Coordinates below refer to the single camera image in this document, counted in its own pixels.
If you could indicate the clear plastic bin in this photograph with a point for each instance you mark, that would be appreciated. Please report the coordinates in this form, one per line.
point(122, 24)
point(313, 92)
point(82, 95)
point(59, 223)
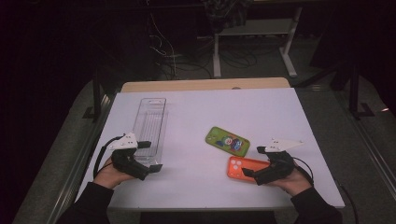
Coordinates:
point(151, 124)

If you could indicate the person's right hand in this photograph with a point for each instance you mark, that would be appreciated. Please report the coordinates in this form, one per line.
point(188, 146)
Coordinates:
point(294, 183)

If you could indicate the dark patterned cloth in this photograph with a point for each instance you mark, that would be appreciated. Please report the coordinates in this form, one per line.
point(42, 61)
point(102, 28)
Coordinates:
point(227, 12)

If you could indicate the orange phone case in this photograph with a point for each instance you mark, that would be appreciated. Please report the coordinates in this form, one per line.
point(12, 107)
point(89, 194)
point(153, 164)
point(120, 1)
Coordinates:
point(236, 168)

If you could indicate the green phone case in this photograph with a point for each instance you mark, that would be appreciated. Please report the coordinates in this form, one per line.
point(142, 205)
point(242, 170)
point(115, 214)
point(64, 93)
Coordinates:
point(227, 141)

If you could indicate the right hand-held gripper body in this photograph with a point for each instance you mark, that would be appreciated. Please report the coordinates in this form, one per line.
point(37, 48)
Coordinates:
point(277, 171)

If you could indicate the black metal stand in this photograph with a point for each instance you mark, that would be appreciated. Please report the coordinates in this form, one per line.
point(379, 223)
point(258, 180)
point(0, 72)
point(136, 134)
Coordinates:
point(355, 93)
point(97, 99)

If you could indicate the white desk frame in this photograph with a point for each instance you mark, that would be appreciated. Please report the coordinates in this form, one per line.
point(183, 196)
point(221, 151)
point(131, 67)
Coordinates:
point(255, 28)

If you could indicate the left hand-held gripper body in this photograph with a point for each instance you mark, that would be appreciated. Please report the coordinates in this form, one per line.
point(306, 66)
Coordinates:
point(127, 165)

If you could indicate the person's left hand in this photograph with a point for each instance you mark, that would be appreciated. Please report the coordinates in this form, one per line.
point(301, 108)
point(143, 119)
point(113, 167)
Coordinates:
point(109, 175)

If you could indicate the light wooden table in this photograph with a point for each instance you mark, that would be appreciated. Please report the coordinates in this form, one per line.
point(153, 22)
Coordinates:
point(205, 84)

